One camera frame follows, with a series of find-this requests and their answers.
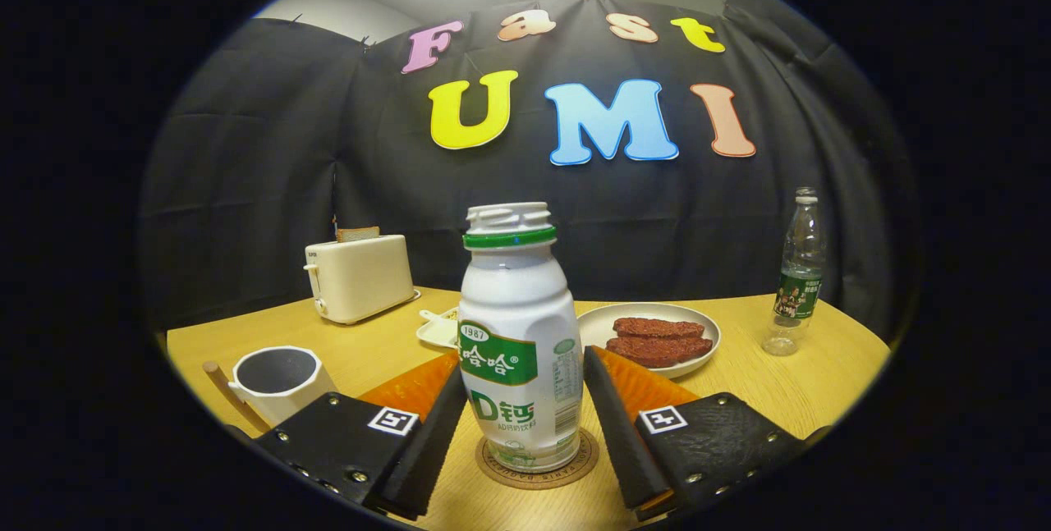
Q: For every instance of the white divided bean dish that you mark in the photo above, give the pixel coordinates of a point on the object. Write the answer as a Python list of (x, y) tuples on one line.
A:
[(439, 332)]

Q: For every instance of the bread slice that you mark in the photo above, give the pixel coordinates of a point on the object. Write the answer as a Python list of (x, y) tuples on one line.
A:
[(358, 234)]

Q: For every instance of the black backdrop cloth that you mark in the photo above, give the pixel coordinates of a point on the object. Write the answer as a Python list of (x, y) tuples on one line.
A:
[(246, 186)]

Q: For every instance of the wooden table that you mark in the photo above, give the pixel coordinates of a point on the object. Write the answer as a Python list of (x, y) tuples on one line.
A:
[(755, 391)]

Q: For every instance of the white juice bottle green label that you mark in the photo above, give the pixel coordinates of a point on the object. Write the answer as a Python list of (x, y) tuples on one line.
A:
[(517, 301)]

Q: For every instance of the white plate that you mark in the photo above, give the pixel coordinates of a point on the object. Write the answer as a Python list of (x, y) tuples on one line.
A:
[(599, 326)]

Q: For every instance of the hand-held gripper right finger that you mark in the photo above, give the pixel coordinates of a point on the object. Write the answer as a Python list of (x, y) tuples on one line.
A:
[(620, 441)]

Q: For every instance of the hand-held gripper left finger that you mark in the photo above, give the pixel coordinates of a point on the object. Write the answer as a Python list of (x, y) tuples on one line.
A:
[(427, 449)]

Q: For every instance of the round wooden coaster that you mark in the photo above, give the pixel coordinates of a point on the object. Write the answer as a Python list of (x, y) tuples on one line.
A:
[(493, 472)]

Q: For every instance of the clear plastic water bottle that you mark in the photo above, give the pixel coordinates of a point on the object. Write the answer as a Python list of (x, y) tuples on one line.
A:
[(800, 268)]

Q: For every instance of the cream toaster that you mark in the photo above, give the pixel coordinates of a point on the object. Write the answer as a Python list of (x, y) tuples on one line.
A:
[(361, 276)]

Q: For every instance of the brown meat piece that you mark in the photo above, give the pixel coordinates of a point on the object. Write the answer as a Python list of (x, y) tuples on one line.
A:
[(657, 350), (657, 327)]

